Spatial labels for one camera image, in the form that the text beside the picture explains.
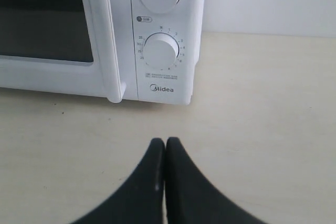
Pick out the white lower timer knob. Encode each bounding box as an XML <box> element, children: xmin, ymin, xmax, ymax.
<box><xmin>142</xmin><ymin>33</ymin><xmax>179</xmax><ymax>70</ymax></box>

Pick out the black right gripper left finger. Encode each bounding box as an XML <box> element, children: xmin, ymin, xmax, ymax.
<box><xmin>74</xmin><ymin>138</ymin><xmax>165</xmax><ymax>223</ymax></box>

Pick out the white microwave door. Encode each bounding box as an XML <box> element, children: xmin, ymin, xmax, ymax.
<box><xmin>1</xmin><ymin>0</ymin><xmax>125</xmax><ymax>103</ymax></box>

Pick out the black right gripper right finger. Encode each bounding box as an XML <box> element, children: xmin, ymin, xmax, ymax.
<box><xmin>165</xmin><ymin>137</ymin><xmax>262</xmax><ymax>223</ymax></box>

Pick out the white microwave oven body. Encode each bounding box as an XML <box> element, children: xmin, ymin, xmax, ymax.
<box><xmin>128</xmin><ymin>0</ymin><xmax>208</xmax><ymax>105</ymax></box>

